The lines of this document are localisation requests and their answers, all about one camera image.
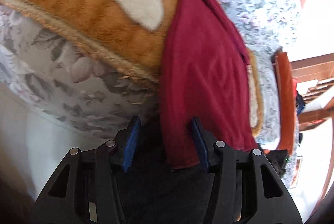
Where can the dark red sweater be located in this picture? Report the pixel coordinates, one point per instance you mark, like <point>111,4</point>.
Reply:
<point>203,74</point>

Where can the red bag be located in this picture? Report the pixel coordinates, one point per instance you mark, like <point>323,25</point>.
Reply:
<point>295,85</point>

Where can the wooden door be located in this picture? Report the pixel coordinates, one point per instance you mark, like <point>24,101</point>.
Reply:
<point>315,85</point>

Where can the fleece floral blanket orange border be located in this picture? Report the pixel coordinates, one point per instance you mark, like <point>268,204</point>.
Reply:
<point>95,64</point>

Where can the orange velvet cushion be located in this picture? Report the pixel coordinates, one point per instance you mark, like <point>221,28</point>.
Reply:
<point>287,101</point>

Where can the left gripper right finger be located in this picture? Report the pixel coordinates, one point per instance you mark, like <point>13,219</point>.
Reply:
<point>246,188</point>

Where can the grey floral bed quilt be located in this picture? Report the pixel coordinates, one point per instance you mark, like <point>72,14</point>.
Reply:
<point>95,63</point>

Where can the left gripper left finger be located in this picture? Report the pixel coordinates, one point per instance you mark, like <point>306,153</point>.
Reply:
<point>82,178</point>

